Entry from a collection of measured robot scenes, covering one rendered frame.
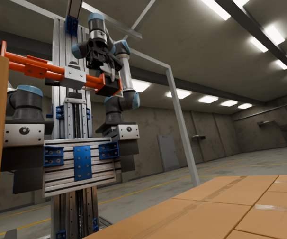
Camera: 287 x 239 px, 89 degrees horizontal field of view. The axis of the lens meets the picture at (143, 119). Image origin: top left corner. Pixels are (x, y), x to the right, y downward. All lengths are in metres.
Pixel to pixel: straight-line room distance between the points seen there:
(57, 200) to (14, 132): 0.49
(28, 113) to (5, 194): 5.85
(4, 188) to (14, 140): 5.96
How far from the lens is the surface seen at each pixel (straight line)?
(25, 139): 0.77
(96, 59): 0.64
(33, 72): 0.56
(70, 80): 0.55
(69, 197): 1.00
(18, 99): 1.00
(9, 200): 6.71
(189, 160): 3.68
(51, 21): 3.13
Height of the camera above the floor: 0.76
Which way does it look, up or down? 16 degrees up
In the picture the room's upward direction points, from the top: 10 degrees counter-clockwise
